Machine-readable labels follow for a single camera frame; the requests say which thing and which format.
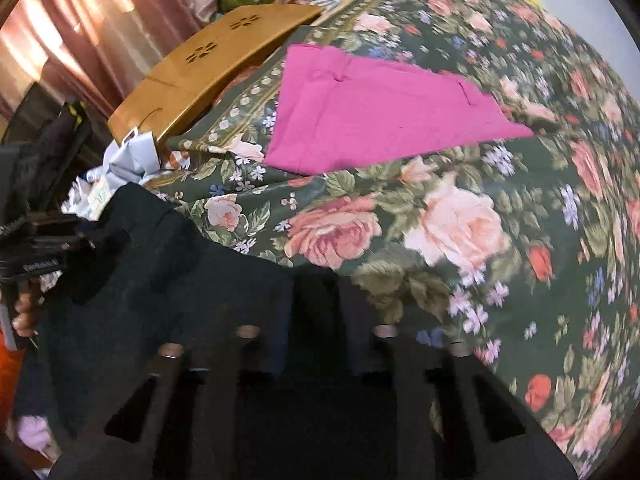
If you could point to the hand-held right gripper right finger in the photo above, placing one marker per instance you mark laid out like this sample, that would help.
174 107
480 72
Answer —
355 330

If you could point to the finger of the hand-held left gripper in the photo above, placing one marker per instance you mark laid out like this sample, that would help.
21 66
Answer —
60 240

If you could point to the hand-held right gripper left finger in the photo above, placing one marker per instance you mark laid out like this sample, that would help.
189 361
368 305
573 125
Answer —
282 330

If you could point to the black pants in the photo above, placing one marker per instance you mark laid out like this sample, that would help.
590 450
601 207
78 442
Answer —
150 260

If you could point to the person's left hand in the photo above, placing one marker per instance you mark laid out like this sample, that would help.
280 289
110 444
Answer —
24 312

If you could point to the black bag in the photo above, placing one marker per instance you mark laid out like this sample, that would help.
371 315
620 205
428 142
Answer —
50 160

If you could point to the white crumpled cloth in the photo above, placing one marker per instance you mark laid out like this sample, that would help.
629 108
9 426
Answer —
125 165

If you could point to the floral bedsheet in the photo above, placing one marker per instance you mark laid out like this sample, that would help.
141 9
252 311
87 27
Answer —
450 240

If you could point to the wooden lap desk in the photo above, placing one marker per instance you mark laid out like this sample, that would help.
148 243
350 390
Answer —
200 75

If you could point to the pink curtain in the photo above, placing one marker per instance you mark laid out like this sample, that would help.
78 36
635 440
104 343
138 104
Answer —
90 25

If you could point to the pink folded cloth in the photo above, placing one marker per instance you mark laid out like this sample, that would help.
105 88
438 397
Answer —
370 110

